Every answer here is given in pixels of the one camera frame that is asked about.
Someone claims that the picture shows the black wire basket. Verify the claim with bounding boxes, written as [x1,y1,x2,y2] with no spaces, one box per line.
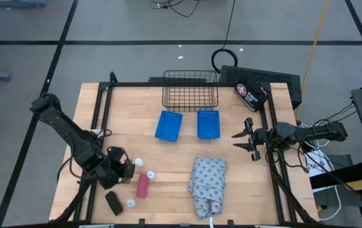
[161,70,219,113]

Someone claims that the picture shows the black coiled floor cable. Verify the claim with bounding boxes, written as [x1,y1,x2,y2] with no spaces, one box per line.
[211,0,238,74]

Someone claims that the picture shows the black aluminium table frame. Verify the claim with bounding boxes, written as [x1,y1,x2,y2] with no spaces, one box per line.
[53,71,320,228]

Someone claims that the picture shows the black first aid kit bag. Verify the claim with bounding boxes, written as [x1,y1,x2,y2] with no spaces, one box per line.
[233,79,269,112]

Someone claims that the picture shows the pink bandage roll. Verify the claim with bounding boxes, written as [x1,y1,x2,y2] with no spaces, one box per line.
[136,173,150,199]

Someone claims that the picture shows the black perforated computer case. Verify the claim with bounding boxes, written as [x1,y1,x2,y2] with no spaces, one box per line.
[219,65,302,110]

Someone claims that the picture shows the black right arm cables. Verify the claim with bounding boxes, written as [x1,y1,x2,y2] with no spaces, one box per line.
[266,101,359,203]

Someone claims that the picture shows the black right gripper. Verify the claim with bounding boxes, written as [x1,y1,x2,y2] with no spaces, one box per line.
[231,117,269,162]

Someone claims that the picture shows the grey patterned cloth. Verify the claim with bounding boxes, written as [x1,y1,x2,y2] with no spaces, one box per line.
[186,157,228,220]

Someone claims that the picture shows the blue plastic basket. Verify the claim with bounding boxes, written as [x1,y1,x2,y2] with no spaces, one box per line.
[154,110,184,143]
[197,110,221,140]

